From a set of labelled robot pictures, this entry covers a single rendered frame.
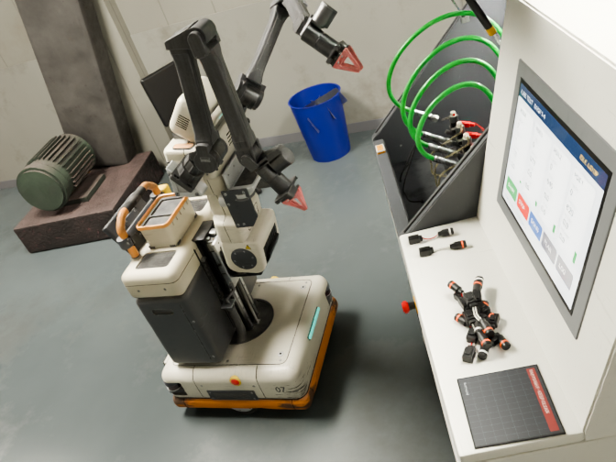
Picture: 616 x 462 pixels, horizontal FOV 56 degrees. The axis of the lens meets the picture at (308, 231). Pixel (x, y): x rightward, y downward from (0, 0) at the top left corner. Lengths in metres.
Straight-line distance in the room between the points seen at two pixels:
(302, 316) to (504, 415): 1.49
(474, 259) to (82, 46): 3.58
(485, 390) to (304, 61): 3.43
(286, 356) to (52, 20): 3.05
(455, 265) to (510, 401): 0.43
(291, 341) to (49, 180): 2.49
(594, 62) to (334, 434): 1.82
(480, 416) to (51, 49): 4.06
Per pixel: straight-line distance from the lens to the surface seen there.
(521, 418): 1.18
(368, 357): 2.66
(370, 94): 4.36
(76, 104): 4.78
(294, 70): 4.40
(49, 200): 4.51
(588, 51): 1.05
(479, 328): 1.29
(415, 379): 2.53
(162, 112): 4.15
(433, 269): 1.49
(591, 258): 1.04
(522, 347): 1.29
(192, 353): 2.49
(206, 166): 1.81
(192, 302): 2.28
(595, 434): 1.19
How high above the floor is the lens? 1.95
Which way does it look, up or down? 33 degrees down
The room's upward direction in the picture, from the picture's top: 20 degrees counter-clockwise
